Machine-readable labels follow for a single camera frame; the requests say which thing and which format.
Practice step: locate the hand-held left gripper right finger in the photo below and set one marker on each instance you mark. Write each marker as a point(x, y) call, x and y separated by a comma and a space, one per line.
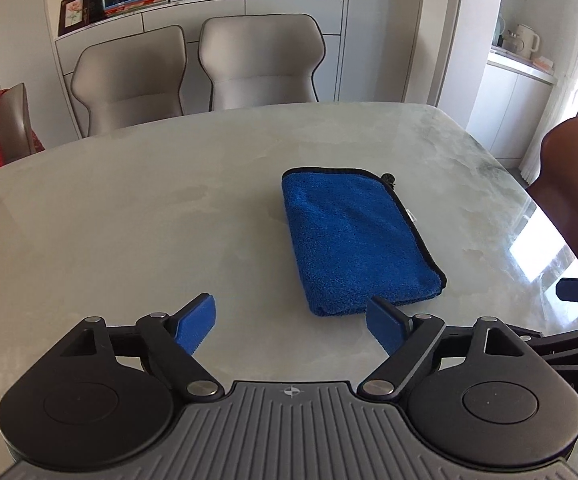
point(385, 322)

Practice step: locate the beige chair with cloth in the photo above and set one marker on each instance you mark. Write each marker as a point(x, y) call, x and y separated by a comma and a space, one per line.
point(16, 120)

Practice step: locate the grey and blue towel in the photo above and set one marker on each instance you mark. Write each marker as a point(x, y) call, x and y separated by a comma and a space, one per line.
point(359, 240)

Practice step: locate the stack of colourful books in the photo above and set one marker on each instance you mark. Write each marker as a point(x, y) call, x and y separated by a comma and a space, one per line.
point(136, 0)

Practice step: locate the white side counter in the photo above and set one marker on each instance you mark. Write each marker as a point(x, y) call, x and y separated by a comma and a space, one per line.
point(516, 105)

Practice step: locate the white kettle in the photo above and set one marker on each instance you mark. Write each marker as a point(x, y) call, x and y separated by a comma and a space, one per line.
point(525, 42)

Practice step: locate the flower picture frame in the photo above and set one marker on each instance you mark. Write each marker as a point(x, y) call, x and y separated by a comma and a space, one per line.
point(73, 15)

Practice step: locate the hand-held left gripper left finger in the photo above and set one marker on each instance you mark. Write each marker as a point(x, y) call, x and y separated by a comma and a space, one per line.
point(196, 322)

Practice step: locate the pale green jar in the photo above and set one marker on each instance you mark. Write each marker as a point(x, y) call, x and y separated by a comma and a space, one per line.
point(499, 32)

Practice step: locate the brown leather chair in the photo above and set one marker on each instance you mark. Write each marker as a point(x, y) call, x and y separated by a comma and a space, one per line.
point(574, 195)

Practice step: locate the white sideboard cabinet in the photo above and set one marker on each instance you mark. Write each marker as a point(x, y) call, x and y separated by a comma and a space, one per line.
point(229, 7)

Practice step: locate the beige upholstered chair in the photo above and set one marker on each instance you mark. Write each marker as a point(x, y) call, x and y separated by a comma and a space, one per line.
point(129, 80)
point(261, 60)

